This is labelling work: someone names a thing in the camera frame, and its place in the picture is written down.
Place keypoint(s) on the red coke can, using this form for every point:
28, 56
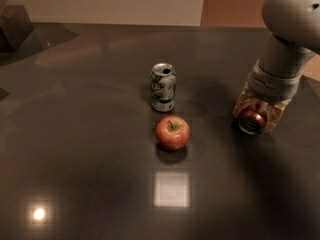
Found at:
252, 122

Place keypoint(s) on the silver green soda can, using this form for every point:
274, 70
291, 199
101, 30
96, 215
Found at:
163, 86

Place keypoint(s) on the red apple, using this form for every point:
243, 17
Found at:
172, 133

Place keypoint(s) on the dark box at table corner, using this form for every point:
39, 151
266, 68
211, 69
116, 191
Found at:
15, 27

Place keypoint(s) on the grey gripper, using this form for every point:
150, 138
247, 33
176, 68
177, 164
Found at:
270, 84

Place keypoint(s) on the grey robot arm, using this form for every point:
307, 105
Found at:
293, 40

